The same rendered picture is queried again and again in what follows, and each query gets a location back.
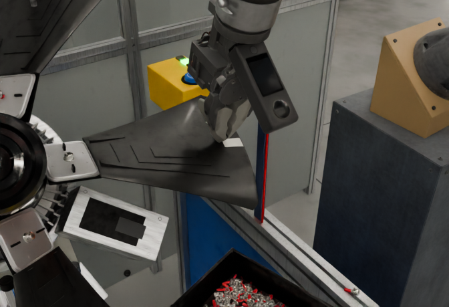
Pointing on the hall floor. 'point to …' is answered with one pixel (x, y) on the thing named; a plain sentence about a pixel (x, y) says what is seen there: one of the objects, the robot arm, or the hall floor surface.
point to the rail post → (180, 207)
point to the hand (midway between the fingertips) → (224, 138)
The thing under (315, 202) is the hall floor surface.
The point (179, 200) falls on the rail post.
